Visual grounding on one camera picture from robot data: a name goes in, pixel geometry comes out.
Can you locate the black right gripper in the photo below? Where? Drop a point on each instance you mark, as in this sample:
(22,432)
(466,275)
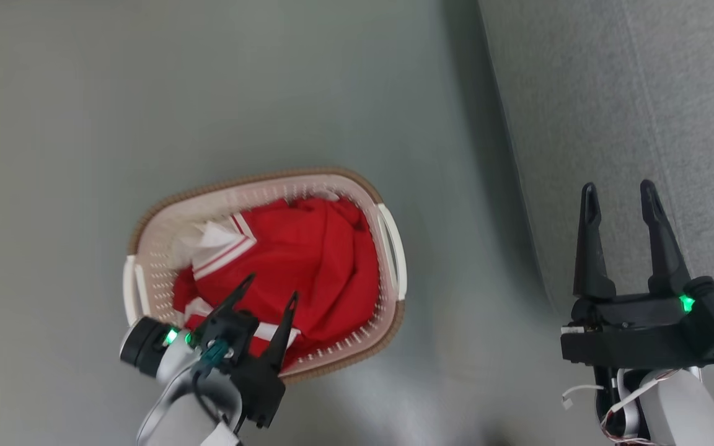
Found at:
(636,341)

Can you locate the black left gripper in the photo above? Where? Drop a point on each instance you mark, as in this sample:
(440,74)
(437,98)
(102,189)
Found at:
(251,384)

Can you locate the red top with white stripes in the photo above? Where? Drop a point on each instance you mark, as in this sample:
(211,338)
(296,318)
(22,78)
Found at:
(220,286)

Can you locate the red shorts with white waistband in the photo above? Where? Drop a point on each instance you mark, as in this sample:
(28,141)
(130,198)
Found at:
(332,260)

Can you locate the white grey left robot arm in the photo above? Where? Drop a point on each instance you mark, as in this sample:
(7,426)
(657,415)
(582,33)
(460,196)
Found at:
(177,416)

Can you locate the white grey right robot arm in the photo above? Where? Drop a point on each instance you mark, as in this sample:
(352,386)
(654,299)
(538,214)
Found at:
(685,409)

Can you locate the white perforated laundry basket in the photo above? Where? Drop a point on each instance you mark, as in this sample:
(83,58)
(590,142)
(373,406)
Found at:
(162,272)

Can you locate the grey fabric seat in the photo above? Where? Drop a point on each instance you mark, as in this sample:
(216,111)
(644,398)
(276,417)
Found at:
(630,111)

